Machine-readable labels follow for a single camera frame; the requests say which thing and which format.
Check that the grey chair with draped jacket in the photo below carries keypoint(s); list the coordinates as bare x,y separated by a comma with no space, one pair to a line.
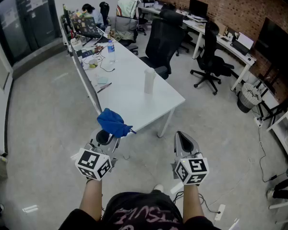
126,25

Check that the black mesh office chair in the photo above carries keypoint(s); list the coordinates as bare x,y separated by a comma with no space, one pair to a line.
210,44
163,37

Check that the white storage shelf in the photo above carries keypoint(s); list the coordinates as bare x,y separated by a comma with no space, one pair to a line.
282,126

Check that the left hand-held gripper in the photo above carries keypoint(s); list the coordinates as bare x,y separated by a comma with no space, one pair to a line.
92,163

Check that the white office desk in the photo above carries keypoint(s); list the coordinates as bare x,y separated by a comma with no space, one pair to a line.
158,9
226,45

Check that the white power strip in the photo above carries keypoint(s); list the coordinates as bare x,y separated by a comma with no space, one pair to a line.
258,121
220,211

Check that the person's black printed shirt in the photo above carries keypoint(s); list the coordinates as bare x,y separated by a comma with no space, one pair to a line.
139,212

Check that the teal notepad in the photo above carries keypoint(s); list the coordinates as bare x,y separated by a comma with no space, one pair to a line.
102,80

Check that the grey desk divider panel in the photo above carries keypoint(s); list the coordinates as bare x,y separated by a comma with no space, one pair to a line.
86,78

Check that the white cup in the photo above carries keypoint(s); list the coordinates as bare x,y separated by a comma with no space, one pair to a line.
148,80

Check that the dark glass double door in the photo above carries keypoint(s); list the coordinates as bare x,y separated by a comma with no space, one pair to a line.
26,20

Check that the white printer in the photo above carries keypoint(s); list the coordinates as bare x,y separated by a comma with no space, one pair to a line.
148,2

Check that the person's right forearm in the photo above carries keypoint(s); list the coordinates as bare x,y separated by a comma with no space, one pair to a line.
192,202

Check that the person's left forearm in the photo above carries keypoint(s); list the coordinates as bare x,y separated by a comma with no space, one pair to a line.
91,195

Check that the black pen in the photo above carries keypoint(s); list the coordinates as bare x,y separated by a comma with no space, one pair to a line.
104,87

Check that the large black wall television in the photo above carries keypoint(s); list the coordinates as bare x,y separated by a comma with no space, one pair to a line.
278,47

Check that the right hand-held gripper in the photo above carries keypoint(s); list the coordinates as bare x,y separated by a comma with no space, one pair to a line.
192,170

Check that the black desktop monitor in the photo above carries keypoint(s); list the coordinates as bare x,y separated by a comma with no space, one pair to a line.
66,20

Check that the sticker-covered laptop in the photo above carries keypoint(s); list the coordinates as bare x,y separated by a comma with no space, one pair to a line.
85,26

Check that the person's white shoe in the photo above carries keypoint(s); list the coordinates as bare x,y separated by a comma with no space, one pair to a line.
159,187

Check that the blue cloth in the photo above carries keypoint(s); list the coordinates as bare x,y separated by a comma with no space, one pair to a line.
110,121

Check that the black computer monitor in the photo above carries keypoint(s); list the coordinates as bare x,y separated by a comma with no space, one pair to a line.
198,7

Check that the open laptop white lid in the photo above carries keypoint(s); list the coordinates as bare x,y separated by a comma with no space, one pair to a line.
243,42

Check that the clear water bottle blue label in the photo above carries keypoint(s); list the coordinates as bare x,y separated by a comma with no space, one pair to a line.
111,50

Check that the white ribbed trash bin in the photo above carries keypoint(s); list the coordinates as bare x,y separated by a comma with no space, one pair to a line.
249,97

